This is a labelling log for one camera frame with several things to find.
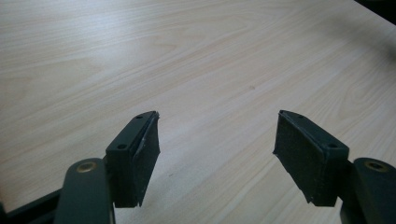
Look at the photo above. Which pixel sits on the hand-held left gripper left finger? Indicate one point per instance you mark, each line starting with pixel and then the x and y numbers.
pixel 132 161

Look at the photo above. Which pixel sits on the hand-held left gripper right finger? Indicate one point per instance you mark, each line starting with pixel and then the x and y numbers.
pixel 308 158

